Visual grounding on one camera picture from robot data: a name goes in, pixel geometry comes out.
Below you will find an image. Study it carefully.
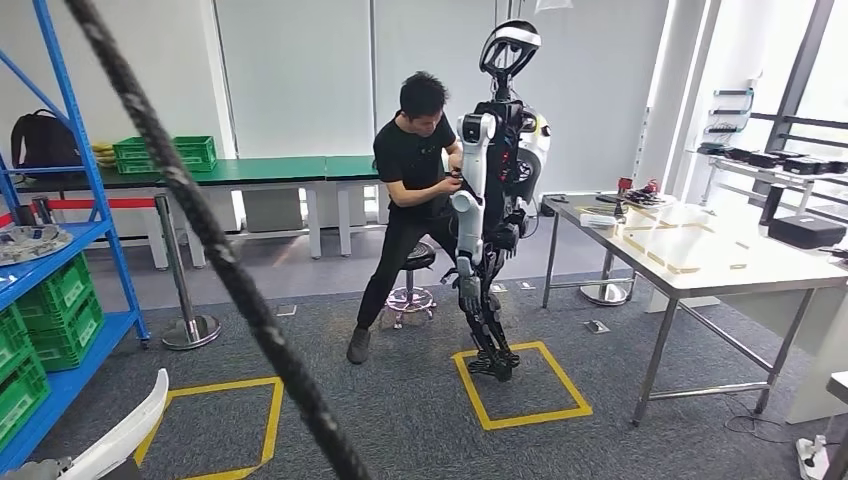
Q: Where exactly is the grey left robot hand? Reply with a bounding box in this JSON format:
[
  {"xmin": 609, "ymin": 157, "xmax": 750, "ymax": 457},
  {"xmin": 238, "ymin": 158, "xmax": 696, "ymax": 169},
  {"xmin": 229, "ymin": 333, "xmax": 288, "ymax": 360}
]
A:
[{"xmin": 3, "ymin": 457, "xmax": 74, "ymax": 480}]

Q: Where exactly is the white plastic car part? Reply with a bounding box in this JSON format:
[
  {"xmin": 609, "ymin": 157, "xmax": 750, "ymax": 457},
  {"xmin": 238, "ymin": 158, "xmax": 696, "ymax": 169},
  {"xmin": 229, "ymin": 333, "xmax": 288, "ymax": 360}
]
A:
[{"xmin": 56, "ymin": 368, "xmax": 171, "ymax": 480}]

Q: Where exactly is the blue metal shelf rack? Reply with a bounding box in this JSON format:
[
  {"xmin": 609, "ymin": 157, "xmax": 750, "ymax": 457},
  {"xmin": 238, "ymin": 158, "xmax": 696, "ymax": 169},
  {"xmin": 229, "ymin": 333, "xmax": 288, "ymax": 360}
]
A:
[{"xmin": 0, "ymin": 0, "xmax": 152, "ymax": 476}]

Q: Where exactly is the green plastic crate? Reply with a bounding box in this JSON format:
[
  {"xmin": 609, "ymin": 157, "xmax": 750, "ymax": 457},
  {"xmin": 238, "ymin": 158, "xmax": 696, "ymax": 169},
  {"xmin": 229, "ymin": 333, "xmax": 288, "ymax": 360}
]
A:
[
  {"xmin": 15, "ymin": 253, "xmax": 95, "ymax": 327},
  {"xmin": 0, "ymin": 352, "xmax": 52, "ymax": 453},
  {"xmin": 0, "ymin": 303, "xmax": 32, "ymax": 387},
  {"xmin": 28, "ymin": 293, "xmax": 106, "ymax": 374},
  {"xmin": 113, "ymin": 153, "xmax": 219, "ymax": 176},
  {"xmin": 111, "ymin": 135, "xmax": 219, "ymax": 160}
]

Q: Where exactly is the silver wheel hubcap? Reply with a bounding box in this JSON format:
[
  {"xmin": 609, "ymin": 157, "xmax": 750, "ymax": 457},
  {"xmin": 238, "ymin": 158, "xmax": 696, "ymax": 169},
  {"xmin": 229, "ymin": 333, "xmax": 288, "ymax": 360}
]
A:
[{"xmin": 0, "ymin": 223, "xmax": 75, "ymax": 268}]

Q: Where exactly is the red barrier belt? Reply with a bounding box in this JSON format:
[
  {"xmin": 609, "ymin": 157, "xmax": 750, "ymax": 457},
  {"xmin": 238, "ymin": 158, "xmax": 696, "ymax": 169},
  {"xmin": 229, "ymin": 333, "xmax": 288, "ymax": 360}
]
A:
[{"xmin": 44, "ymin": 196, "xmax": 161, "ymax": 213}]

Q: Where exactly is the black backpack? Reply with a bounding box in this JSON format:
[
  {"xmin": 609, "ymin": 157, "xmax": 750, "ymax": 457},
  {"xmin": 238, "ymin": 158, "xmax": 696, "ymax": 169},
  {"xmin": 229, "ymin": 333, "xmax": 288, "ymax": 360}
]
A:
[{"xmin": 9, "ymin": 108, "xmax": 85, "ymax": 171}]

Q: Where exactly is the green top bench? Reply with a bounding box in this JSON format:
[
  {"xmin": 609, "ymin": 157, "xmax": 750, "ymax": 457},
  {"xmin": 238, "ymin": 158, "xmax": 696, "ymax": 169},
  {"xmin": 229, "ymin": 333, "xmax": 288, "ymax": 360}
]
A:
[
  {"xmin": 323, "ymin": 154, "xmax": 393, "ymax": 258},
  {"xmin": 14, "ymin": 154, "xmax": 331, "ymax": 271}
]

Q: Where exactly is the black round stool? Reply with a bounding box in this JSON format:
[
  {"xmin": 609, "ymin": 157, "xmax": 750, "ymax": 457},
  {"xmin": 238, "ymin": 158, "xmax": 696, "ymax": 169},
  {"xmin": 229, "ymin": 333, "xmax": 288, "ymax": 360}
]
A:
[{"xmin": 385, "ymin": 241, "xmax": 439, "ymax": 331}]

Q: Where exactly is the person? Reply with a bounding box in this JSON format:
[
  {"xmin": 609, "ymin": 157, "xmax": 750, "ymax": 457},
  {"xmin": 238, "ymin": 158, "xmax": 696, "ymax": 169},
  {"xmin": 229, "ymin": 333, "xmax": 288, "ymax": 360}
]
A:
[{"xmin": 345, "ymin": 70, "xmax": 466, "ymax": 366}]

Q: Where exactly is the yellow floor tape square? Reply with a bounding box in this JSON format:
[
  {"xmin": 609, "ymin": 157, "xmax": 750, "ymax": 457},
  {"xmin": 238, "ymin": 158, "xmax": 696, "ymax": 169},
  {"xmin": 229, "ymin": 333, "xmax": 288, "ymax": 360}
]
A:
[{"xmin": 451, "ymin": 340, "xmax": 595, "ymax": 433}]

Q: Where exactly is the white black humanoid robot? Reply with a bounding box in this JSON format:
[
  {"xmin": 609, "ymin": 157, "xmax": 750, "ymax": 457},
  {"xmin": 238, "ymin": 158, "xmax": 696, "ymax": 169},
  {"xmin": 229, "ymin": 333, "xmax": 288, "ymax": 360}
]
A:
[{"xmin": 447, "ymin": 19, "xmax": 553, "ymax": 385}]

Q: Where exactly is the white booklet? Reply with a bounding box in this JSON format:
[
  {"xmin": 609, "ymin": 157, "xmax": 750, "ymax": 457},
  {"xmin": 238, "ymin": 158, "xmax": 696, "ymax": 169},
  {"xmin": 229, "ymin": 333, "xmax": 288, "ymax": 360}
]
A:
[{"xmin": 578, "ymin": 205, "xmax": 621, "ymax": 231}]

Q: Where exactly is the white power strip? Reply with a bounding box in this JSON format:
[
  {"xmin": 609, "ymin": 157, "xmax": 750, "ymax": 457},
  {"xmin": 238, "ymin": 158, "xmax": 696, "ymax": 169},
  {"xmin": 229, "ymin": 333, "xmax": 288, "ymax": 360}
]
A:
[{"xmin": 794, "ymin": 434, "xmax": 831, "ymax": 480}]

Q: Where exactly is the black cylinder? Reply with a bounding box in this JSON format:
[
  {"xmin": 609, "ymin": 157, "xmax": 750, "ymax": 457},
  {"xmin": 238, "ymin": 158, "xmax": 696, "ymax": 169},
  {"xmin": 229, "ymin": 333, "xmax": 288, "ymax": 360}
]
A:
[{"xmin": 757, "ymin": 184, "xmax": 787, "ymax": 227}]

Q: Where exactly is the chrome stanchion post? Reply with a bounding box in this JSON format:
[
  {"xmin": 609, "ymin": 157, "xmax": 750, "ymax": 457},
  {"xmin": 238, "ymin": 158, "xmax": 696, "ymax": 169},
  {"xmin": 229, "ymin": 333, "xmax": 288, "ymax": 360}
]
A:
[{"xmin": 153, "ymin": 193, "xmax": 223, "ymax": 352}]

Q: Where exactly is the black barrier post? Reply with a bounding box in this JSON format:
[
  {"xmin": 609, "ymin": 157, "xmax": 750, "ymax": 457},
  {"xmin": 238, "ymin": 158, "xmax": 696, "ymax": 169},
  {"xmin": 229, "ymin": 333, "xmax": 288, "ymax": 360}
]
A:
[{"xmin": 13, "ymin": 196, "xmax": 56, "ymax": 228}]

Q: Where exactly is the black braided rope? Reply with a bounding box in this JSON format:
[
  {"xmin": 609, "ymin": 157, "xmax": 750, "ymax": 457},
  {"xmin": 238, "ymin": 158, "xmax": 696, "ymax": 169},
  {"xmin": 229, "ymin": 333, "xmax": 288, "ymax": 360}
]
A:
[{"xmin": 61, "ymin": 0, "xmax": 374, "ymax": 480}]

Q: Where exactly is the black red cable bundle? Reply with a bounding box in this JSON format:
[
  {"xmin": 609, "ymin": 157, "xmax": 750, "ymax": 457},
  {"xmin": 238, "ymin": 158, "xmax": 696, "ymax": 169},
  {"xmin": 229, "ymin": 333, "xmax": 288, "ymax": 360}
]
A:
[{"xmin": 622, "ymin": 178, "xmax": 679, "ymax": 209}]

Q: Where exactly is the black floor cable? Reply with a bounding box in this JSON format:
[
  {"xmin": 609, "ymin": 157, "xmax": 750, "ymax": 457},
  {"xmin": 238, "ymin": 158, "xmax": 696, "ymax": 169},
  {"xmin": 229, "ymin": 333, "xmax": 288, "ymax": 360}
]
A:
[{"xmin": 720, "ymin": 393, "xmax": 800, "ymax": 446}]

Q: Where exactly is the grey wall cable rack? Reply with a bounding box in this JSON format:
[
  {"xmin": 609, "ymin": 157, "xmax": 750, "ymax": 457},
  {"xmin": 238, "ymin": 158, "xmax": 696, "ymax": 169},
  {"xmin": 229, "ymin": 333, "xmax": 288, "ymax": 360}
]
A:
[{"xmin": 704, "ymin": 84, "xmax": 758, "ymax": 138}]

